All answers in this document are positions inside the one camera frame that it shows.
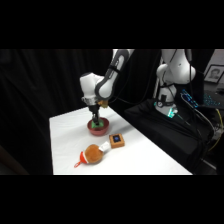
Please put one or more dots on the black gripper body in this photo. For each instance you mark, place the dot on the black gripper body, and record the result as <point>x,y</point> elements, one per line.
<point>94,108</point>

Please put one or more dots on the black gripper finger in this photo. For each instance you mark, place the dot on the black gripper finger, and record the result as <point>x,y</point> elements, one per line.
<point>94,118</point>
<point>98,119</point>

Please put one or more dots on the green plush triangle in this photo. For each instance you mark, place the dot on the green plush triangle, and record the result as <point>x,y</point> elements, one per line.
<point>98,125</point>

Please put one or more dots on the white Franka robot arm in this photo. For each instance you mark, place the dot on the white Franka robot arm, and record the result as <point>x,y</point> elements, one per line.
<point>90,85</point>

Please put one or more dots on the pink bowl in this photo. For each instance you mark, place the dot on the pink bowl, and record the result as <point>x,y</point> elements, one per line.
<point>98,130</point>

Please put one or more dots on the wooden block with blue circle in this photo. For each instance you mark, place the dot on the wooden block with blue circle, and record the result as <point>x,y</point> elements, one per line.
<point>117,141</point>

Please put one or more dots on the brown plush toy with tag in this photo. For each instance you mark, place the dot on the brown plush toy with tag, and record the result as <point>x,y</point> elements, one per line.
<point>93,153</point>

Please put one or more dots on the black curtain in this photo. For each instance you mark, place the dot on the black curtain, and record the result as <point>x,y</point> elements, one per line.
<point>36,86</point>

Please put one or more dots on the black robot stand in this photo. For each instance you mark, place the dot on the black robot stand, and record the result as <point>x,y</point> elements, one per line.
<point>166,136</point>

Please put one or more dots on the small green light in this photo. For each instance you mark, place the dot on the small green light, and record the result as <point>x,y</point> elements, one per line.
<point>172,112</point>

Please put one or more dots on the blue lit keyboard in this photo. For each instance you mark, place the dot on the blue lit keyboard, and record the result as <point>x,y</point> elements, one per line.
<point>213,100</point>

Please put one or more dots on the framed picture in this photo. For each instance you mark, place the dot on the framed picture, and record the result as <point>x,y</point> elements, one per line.
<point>214,74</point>

